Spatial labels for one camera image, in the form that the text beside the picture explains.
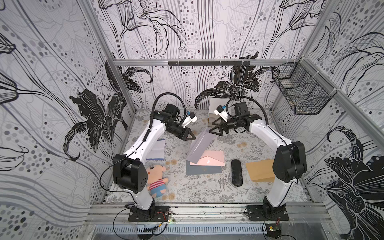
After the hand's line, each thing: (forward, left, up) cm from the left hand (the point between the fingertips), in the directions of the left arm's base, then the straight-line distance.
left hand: (193, 139), depth 77 cm
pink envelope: (-1, -11, -19) cm, 22 cm away
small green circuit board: (-36, -40, -21) cm, 58 cm away
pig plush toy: (-18, +18, -14) cm, 30 cm away
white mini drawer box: (+36, -13, -8) cm, 39 cm away
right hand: (+11, -12, -2) cm, 16 cm away
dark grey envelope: (-8, 0, -21) cm, 23 cm away
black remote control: (-10, -25, -18) cm, 33 cm away
